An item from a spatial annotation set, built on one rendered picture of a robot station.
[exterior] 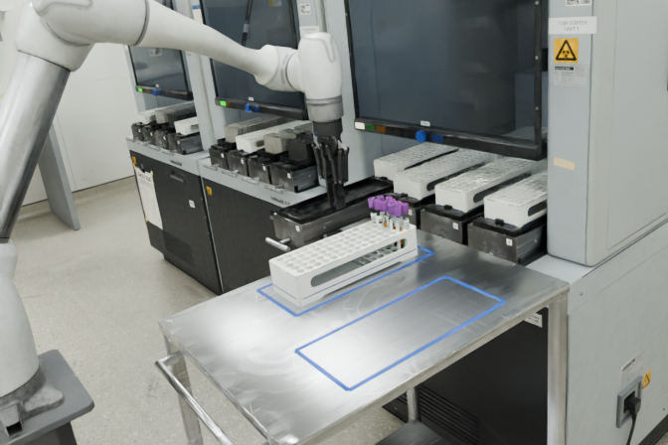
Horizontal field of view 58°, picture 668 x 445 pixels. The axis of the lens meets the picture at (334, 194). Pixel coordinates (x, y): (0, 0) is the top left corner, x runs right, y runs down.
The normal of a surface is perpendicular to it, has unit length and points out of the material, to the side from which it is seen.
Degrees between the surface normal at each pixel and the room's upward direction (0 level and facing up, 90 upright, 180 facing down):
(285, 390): 0
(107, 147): 90
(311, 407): 0
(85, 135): 90
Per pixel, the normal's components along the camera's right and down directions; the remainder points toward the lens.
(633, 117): 0.62, 0.19
